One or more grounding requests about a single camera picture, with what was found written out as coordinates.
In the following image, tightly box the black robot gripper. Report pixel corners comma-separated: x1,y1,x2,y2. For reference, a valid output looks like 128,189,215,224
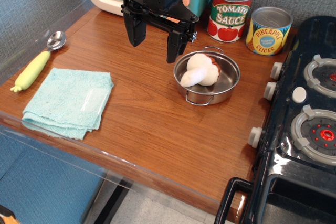
121,0,198,63

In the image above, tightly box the light blue folded cloth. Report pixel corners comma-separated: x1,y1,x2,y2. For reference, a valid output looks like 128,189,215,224
22,68,114,140

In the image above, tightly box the white brown plush mushroom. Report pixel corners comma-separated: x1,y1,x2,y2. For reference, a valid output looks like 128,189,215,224
180,53,221,87

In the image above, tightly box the small steel pan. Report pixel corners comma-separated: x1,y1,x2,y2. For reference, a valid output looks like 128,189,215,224
173,46,240,106

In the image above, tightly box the tomato sauce can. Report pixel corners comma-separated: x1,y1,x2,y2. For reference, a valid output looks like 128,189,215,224
207,0,253,42

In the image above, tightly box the pineapple slices can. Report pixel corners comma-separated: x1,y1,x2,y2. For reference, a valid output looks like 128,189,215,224
246,6,293,56

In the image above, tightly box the clear acrylic barrier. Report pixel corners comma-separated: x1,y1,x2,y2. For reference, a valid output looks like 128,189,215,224
1,8,219,214

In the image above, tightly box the black toy stove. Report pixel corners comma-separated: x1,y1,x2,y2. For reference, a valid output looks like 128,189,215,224
215,16,335,223

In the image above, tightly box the spoon with green handle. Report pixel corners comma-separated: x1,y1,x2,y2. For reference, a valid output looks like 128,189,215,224
10,31,67,92

